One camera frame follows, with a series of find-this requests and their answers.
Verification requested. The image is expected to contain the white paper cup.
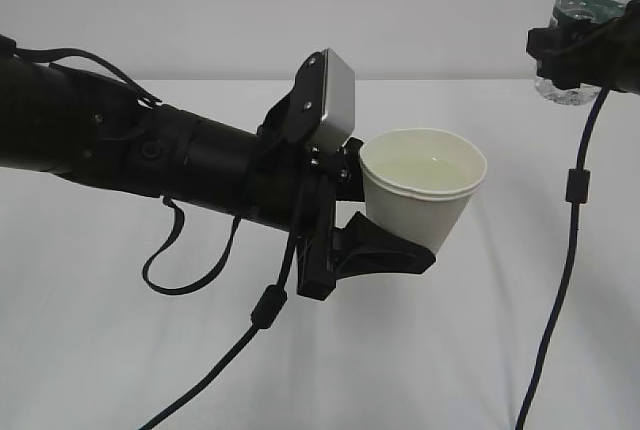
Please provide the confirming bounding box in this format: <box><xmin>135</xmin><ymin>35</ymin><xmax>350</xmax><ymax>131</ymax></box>
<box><xmin>359</xmin><ymin>128</ymin><xmax>488</xmax><ymax>254</ymax></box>

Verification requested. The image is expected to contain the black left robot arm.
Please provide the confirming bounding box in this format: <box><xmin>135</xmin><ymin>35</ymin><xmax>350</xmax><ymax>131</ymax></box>
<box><xmin>1</xmin><ymin>38</ymin><xmax>435</xmax><ymax>300</ymax></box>

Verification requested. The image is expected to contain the black right camera cable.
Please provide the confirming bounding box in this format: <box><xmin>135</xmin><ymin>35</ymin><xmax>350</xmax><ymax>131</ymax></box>
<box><xmin>514</xmin><ymin>84</ymin><xmax>611</xmax><ymax>430</ymax></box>

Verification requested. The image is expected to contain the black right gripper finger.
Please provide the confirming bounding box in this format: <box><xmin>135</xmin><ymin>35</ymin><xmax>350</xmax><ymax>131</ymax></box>
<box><xmin>526</xmin><ymin>27</ymin><xmax>565</xmax><ymax>75</ymax></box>

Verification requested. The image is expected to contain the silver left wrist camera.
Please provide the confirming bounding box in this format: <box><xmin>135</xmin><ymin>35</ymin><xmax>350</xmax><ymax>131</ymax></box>
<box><xmin>257</xmin><ymin>47</ymin><xmax>357</xmax><ymax>156</ymax></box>

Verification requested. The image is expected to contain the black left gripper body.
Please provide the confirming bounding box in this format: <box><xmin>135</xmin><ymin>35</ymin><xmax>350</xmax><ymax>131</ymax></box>
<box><xmin>241</xmin><ymin>143</ymin><xmax>350</xmax><ymax>300</ymax></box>

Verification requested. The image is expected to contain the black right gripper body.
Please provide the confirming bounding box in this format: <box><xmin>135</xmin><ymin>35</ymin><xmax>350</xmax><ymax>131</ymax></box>
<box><xmin>538</xmin><ymin>0</ymin><xmax>639</xmax><ymax>94</ymax></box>

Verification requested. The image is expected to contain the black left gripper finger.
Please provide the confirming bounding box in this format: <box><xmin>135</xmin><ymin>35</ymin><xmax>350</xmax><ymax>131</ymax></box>
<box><xmin>337</xmin><ymin>137</ymin><xmax>365</xmax><ymax>202</ymax></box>
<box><xmin>332</xmin><ymin>212</ymin><xmax>435</xmax><ymax>280</ymax></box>

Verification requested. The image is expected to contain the black left camera cable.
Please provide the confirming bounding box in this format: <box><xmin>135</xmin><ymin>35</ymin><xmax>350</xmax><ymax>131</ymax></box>
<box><xmin>9</xmin><ymin>47</ymin><xmax>301</xmax><ymax>430</ymax></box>

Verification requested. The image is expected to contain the black camera cable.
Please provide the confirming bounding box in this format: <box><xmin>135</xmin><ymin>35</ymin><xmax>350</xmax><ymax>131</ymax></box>
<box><xmin>9</xmin><ymin>47</ymin><xmax>301</xmax><ymax>430</ymax></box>
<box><xmin>514</xmin><ymin>84</ymin><xmax>611</xmax><ymax>430</ymax></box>

